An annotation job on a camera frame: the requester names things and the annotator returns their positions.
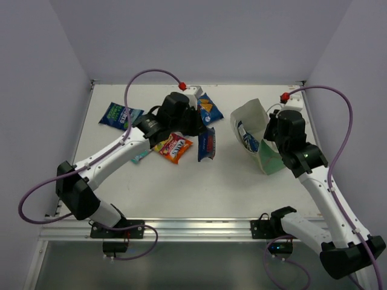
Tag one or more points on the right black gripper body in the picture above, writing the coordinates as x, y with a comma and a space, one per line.
271, 132

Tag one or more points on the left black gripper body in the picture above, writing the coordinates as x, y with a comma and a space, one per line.
193, 121

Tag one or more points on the orange snack packet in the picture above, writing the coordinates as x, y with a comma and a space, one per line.
173, 148

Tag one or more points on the blue cookie snack packet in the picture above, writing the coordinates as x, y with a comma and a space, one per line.
208, 110

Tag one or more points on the green printed paper bag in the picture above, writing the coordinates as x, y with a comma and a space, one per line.
255, 120

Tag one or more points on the dark blue red snack packet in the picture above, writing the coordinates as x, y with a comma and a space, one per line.
207, 144

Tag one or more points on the green mint snack packet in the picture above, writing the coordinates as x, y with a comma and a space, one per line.
140, 156

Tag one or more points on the blue Burts crisps packet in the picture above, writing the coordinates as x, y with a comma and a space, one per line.
116, 116

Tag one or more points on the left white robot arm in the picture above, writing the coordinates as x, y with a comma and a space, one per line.
77, 183

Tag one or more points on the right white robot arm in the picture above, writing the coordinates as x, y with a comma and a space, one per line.
346, 246

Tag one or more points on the blue white snack packet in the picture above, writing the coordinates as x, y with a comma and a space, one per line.
248, 140

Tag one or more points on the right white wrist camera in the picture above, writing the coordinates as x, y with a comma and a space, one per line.
292, 102

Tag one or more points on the aluminium mounting rail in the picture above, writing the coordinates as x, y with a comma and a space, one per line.
168, 229

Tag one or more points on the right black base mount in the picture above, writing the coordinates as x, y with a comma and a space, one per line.
268, 227

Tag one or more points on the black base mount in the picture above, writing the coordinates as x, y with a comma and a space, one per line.
268, 227
116, 242

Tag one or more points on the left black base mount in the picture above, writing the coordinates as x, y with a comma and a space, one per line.
116, 242

